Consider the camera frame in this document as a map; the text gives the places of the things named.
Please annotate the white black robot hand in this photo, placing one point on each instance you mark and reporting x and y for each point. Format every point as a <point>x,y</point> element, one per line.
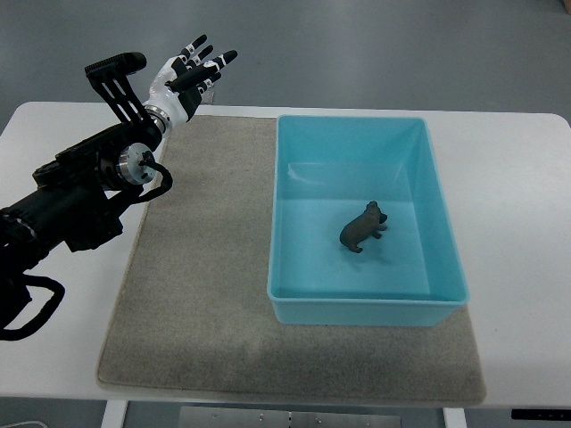
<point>177,90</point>

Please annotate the brown hippo toy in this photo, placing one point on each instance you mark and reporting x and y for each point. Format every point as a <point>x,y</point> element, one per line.
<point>371,222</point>

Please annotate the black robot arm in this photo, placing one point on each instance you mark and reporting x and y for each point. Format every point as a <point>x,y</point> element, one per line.
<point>80,197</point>

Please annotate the blue plastic box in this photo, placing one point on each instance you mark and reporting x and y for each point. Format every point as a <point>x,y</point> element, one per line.
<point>327,170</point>

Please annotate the lower metal floor plate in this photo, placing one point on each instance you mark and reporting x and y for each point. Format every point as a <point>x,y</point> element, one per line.
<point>208,97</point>

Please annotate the grey felt mat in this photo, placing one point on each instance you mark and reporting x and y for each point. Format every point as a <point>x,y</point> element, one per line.
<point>194,317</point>

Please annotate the grey metal table crossbar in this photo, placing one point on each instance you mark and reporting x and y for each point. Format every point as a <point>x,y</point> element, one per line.
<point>242,417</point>

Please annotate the left white table leg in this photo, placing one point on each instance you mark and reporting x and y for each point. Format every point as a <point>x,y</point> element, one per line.
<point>114,414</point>

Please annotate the white table leg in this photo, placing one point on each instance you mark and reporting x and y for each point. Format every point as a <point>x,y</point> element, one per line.
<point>114,414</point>
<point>454,417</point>

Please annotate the right white table leg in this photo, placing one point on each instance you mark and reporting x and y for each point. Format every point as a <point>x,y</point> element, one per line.
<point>454,417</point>

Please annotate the black desk control panel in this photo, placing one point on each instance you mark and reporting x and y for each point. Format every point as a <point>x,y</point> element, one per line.
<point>541,414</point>

